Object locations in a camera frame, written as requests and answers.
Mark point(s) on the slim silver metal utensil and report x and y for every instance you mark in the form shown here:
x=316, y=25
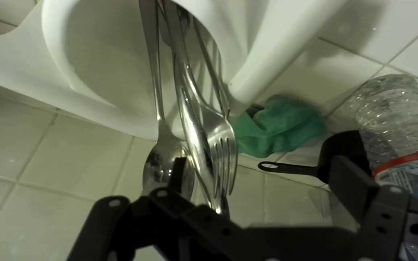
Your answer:
x=196, y=145

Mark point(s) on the silver metal spoons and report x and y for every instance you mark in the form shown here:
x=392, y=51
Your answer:
x=220, y=139

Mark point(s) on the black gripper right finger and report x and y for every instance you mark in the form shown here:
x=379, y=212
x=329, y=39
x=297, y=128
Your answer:
x=377, y=218

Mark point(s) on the clear plastic water bottle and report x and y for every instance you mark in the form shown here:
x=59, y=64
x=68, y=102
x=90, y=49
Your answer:
x=402, y=125

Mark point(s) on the green cloth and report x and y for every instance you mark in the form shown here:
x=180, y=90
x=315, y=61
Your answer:
x=276, y=128

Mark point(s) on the small black pan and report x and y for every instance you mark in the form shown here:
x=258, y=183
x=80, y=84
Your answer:
x=344, y=154

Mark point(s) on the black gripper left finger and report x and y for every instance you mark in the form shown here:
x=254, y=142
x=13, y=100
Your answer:
x=170, y=226

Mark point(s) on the silver metal spoon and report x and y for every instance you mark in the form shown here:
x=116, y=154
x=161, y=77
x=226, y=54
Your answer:
x=162, y=164

